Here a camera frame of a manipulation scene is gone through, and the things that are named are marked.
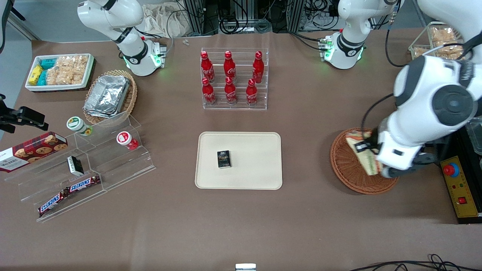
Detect brown round wicker basket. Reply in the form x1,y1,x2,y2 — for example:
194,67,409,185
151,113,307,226
330,128,400,195

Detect clear rice cracker bag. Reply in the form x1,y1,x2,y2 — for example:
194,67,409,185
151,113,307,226
56,55,88,72
46,66,85,85

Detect red cola bottle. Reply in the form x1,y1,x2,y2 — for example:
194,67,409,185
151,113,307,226
252,51,265,84
224,51,237,82
246,79,259,106
200,51,215,83
224,77,238,105
201,78,217,105

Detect triangle sandwich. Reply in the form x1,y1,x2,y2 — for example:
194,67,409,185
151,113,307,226
345,129,380,177

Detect clear acrylic stepped shelf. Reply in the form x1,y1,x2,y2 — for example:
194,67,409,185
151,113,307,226
4,111,157,223

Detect black curved pole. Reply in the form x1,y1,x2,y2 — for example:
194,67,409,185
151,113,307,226
0,0,15,54

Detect beige plastic tray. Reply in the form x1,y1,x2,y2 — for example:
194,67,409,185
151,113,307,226
195,131,283,190

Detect clear plastic box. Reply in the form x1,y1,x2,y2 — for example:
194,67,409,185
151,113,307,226
465,117,482,155

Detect white wire basket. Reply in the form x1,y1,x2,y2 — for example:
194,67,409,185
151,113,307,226
408,21,466,61

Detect black floor cables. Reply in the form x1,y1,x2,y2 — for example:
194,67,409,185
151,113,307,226
349,254,482,271

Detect aluminium frame post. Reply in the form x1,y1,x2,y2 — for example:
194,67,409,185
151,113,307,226
287,0,306,33
184,0,220,37

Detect light oval wicker basket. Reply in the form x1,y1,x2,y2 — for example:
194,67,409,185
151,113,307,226
83,69,138,125

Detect red tartan cookie box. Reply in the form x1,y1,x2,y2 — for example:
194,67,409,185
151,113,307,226
0,132,69,173

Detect black base cables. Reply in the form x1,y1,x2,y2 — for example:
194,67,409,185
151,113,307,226
289,31,329,52
135,27,174,58

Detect black equipment base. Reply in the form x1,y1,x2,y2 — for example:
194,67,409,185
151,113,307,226
425,130,482,225

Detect small black card box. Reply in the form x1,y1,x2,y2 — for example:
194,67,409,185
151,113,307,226
217,150,231,169

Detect white rectangular bin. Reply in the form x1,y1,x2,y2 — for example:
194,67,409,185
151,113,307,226
25,53,95,92

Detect yellow control box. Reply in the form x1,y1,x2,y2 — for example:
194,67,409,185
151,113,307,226
439,155,481,219

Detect black right base cables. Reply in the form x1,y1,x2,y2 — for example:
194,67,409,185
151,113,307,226
135,27,174,58

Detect brown snickers bar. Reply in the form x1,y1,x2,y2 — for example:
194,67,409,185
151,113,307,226
38,188,71,217
67,175,102,193

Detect clear acrylic bottle rack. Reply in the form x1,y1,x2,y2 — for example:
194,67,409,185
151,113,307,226
200,47,269,111

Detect silver foil container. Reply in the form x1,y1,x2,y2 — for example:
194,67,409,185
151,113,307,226
83,107,122,119
84,75,131,113

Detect black thick arm cable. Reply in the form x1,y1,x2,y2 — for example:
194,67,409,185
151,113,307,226
384,11,412,68

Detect background cable bundle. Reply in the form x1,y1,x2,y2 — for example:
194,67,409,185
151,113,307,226
218,0,290,35

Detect black left base cables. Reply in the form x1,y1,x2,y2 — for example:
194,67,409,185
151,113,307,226
289,31,329,52

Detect red lid cup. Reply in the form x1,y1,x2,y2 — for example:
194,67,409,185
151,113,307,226
116,131,139,151

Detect beige crumpled cloth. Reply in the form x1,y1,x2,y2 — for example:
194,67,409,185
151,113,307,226
142,3,189,38

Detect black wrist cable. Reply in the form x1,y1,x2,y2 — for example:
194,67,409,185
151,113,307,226
361,93,395,132

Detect green lid cup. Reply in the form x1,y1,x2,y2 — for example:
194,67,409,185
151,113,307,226
66,116,94,137

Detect small black white box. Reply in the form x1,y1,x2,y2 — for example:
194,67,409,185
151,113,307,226
67,155,85,177

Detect yellow snack pack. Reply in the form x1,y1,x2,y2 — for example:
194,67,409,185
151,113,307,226
28,65,44,86

